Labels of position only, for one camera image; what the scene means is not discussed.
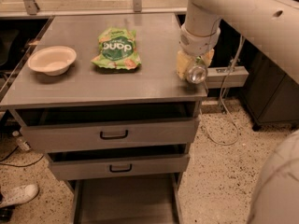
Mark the black floor cable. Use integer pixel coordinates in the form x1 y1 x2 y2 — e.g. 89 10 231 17
0 145 46 168

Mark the grey drawer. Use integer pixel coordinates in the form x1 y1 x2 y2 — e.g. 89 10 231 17
70 174 183 224
49 145 190 180
21 102 199 153

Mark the white sneaker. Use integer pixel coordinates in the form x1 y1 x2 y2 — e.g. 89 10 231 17
0 184 39 208

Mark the middle grey drawer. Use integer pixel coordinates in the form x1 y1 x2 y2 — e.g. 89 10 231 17
49 145 190 180

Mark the grey metal beam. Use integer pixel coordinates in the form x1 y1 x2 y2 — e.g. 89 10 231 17
206 66 249 89

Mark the green chip bag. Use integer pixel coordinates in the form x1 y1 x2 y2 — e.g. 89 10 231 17
92 27 141 70

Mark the dark cabinet at right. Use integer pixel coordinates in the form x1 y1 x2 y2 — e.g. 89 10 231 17
240 51 299 131

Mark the bottom grey drawer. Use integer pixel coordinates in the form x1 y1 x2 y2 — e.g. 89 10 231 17
70 174 183 224

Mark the white paper bowl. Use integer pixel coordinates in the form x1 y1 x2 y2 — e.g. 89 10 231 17
27 46 77 76

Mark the grey drawer cabinet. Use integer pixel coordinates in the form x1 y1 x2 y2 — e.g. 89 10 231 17
0 13 209 224

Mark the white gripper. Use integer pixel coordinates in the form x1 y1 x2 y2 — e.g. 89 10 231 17
177 25 221 79

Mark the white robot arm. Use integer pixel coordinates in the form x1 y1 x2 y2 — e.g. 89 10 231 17
179 0 299 224

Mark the white cable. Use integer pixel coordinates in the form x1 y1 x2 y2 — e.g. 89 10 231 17
199 35 247 147

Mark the top grey drawer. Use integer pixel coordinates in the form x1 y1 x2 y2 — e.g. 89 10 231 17
21 102 199 153

